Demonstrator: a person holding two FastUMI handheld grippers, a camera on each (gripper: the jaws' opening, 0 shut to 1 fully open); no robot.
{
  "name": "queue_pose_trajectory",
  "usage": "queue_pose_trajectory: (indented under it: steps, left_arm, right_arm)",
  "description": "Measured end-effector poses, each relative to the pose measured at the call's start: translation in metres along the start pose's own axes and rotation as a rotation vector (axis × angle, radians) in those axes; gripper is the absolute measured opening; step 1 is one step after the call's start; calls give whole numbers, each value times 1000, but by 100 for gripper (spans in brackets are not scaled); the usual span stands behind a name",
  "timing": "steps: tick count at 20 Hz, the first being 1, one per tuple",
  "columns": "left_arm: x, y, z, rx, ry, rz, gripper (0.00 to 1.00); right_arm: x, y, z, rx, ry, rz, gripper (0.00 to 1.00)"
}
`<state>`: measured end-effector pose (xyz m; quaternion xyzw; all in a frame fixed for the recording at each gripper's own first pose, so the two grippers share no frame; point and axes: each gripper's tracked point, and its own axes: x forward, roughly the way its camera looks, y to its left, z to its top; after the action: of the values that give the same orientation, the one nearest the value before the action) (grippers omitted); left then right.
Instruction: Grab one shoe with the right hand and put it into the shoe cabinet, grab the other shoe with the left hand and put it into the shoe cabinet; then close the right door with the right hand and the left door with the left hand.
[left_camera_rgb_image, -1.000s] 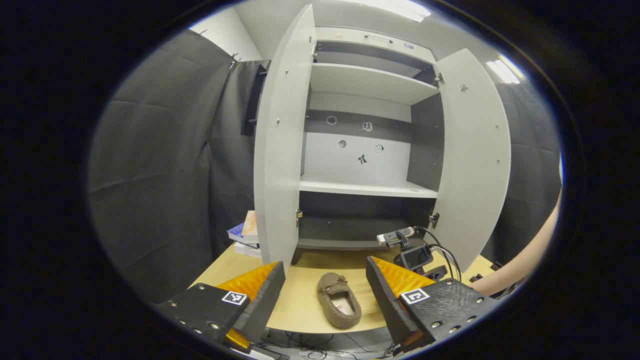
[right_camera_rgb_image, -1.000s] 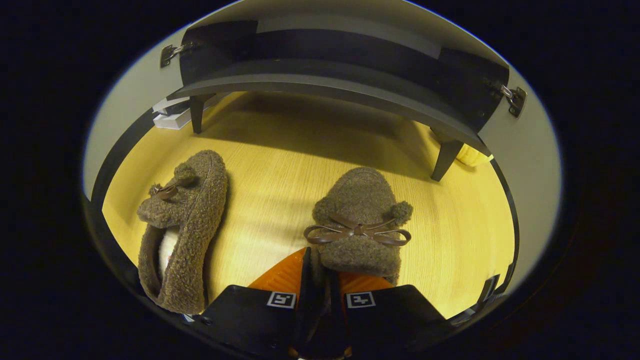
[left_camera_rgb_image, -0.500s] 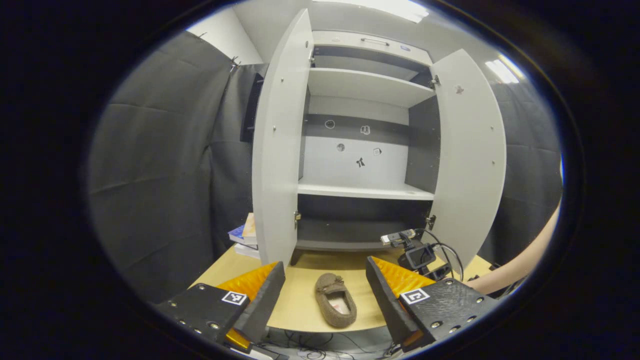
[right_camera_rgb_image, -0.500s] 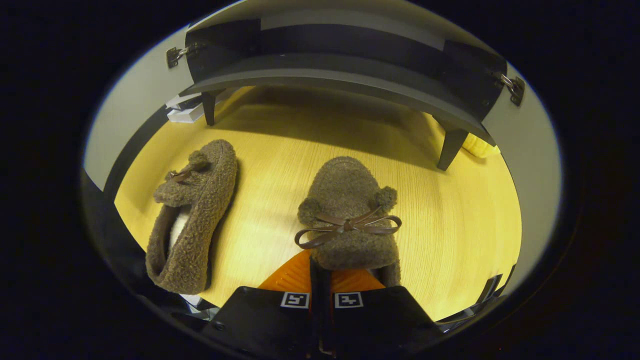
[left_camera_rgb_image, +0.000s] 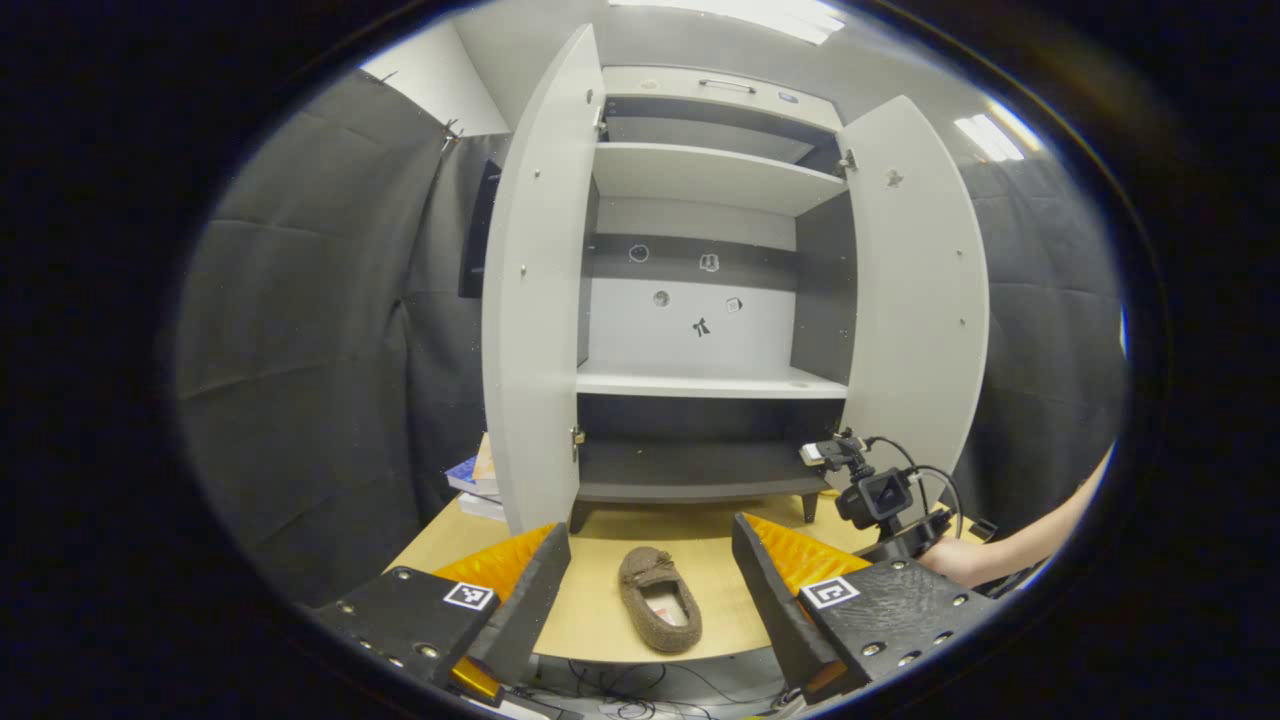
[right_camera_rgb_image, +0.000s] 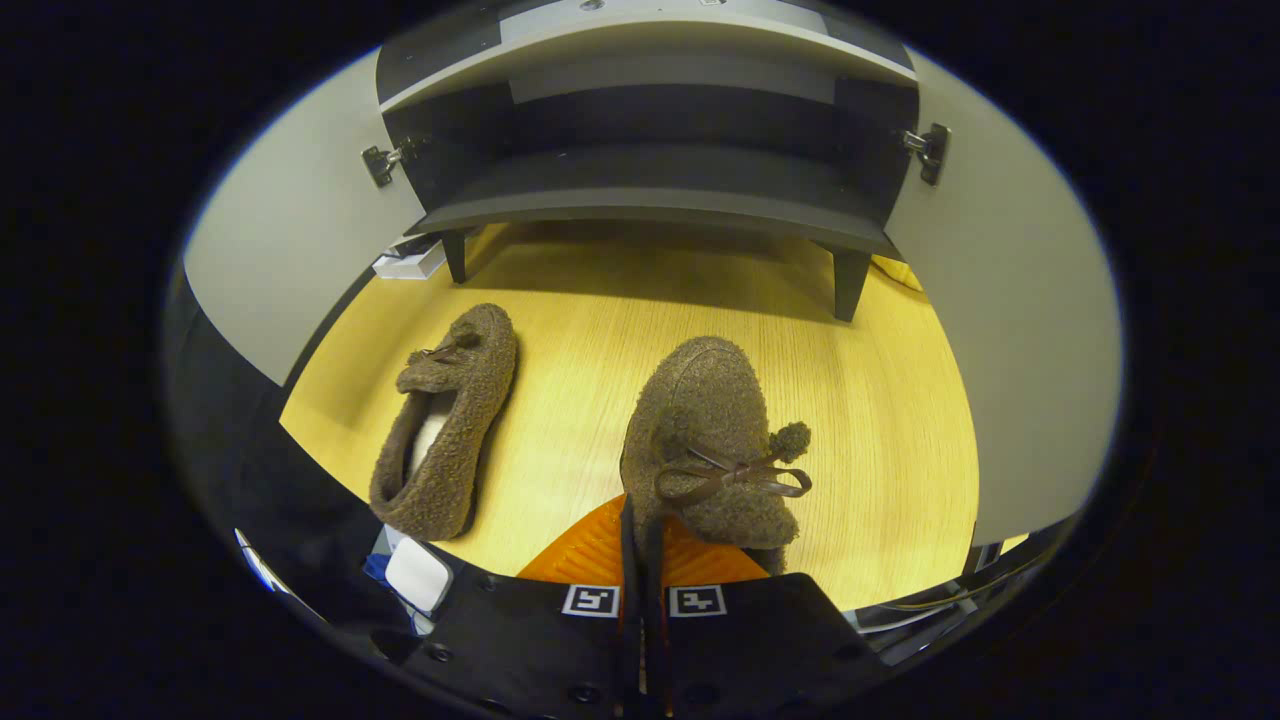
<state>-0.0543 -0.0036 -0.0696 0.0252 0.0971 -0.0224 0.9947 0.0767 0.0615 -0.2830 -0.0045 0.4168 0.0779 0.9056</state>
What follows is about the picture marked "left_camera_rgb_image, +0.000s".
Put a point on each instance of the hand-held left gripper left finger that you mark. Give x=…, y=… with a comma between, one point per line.
x=530, y=600

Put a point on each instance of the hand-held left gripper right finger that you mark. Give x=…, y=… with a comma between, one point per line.
x=770, y=590

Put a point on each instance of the brown fuzzy shoe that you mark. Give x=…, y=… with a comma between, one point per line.
x=645, y=585

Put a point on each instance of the white shoe cabinet door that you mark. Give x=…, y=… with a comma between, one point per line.
x=920, y=320
x=535, y=330

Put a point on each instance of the white and grey shoe cabinet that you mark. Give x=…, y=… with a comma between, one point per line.
x=710, y=175

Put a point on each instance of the stack of books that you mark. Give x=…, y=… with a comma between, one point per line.
x=480, y=480

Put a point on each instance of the small ceiling light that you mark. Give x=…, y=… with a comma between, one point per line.
x=990, y=135

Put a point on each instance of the long ceiling light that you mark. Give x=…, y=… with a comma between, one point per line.
x=760, y=15

